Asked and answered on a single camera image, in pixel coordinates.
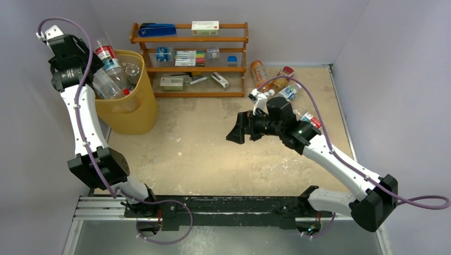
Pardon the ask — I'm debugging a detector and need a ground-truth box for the blue label clear bottle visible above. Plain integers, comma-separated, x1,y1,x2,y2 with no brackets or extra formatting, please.
93,69,124,100

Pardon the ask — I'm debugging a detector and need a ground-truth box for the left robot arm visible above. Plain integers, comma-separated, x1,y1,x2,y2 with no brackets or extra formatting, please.
43,34,158,217

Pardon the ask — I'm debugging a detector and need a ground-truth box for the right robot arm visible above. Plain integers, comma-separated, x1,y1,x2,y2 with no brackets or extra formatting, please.
226,98,398,232

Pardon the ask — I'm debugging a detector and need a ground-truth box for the yellow plastic bin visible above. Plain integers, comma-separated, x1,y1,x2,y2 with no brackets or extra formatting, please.
95,50,158,135

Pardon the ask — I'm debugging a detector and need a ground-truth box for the blue green label white-cap bottle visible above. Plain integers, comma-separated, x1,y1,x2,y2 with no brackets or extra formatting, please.
275,83,303,102

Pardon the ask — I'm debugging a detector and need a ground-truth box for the red gold label bottle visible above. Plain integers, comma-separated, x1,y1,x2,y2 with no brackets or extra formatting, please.
267,66,295,97

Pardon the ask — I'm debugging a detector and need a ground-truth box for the red landscape label bottle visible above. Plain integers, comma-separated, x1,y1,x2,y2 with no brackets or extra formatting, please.
294,110,322,129

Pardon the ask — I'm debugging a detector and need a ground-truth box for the orange label bottle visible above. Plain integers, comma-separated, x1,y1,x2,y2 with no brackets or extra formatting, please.
250,61,275,97

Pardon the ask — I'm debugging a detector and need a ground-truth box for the white stapler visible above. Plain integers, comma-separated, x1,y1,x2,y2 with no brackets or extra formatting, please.
211,72,229,89

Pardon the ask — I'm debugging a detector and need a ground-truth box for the blue eraser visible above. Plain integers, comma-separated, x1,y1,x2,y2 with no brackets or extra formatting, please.
227,55,238,66

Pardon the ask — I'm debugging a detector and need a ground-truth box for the blue stapler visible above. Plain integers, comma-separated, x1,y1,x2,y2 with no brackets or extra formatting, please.
138,23,177,38

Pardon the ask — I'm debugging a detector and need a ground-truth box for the wooden shelf rack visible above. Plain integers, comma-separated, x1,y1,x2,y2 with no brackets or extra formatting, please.
130,23,249,98

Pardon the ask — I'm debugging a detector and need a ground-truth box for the marker pen set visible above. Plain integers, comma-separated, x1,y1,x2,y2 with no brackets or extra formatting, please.
174,50,205,66

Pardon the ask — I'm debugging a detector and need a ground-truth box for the blue tape dispenser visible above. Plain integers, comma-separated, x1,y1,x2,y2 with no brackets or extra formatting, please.
155,47,175,62

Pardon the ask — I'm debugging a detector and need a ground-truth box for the white red box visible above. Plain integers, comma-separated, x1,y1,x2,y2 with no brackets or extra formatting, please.
191,21,220,36

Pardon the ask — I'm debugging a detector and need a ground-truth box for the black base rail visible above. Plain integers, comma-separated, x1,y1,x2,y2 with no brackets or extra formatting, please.
122,195,332,235

